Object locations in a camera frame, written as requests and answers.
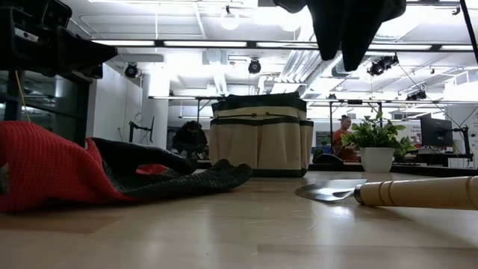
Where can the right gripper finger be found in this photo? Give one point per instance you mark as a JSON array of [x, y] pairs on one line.
[[325, 26], [360, 30]]

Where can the red black garden glove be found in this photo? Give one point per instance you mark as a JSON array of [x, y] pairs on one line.
[[48, 168]]

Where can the black ceiling spotlight cluster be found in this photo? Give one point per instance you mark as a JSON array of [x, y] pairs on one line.
[[381, 65]]

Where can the beige gardening bag green trim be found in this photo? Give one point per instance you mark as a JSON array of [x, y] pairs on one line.
[[261, 145]]

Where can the black chair back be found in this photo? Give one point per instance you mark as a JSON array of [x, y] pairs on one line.
[[328, 160]]

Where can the green plant white pot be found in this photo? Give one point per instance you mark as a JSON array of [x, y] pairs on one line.
[[376, 158]]

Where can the black computer monitor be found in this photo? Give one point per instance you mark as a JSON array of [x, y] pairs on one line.
[[437, 132]]

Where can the black overhead light bar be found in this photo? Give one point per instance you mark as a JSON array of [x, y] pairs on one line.
[[252, 44]]

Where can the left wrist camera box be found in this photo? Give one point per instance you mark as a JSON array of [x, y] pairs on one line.
[[41, 18]]

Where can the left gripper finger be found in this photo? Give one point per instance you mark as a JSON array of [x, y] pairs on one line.
[[87, 74], [82, 50]]

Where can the person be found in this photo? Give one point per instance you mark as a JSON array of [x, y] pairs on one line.
[[341, 143], [190, 140]]

